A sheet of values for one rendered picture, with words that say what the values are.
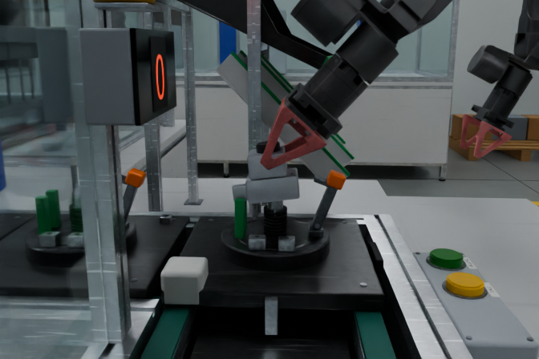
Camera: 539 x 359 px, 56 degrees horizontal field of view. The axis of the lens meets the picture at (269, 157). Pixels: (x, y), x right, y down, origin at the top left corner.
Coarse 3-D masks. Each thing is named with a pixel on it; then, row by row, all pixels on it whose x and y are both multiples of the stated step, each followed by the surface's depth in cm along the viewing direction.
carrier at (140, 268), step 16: (128, 224) 67; (144, 224) 74; (160, 224) 74; (176, 224) 74; (128, 240) 64; (144, 240) 68; (160, 240) 68; (176, 240) 69; (128, 256) 63; (144, 256) 63; (160, 256) 63; (128, 272) 58; (144, 272) 58; (160, 272) 60; (144, 288) 55
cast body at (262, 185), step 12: (264, 144) 62; (276, 144) 62; (252, 156) 61; (276, 156) 61; (252, 168) 61; (264, 168) 61; (276, 168) 61; (288, 168) 65; (252, 180) 62; (264, 180) 61; (276, 180) 61; (288, 180) 61; (240, 192) 64; (252, 192) 62; (264, 192) 62; (276, 192) 62; (288, 192) 62
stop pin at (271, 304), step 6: (270, 300) 53; (276, 300) 53; (270, 306) 53; (276, 306) 53; (270, 312) 53; (276, 312) 53; (270, 318) 53; (276, 318) 53; (270, 324) 53; (276, 324) 53; (270, 330) 54; (276, 330) 54
